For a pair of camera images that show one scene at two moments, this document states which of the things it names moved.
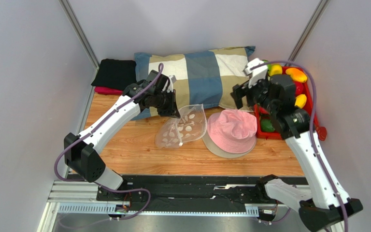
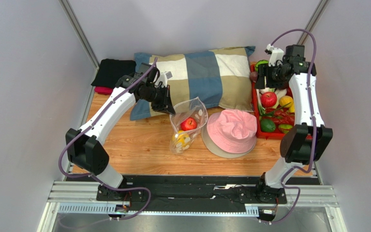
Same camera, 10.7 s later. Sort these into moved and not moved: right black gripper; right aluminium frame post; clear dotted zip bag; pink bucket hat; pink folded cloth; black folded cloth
Moved: clear dotted zip bag; right black gripper
Not moved: pink folded cloth; black folded cloth; pink bucket hat; right aluminium frame post
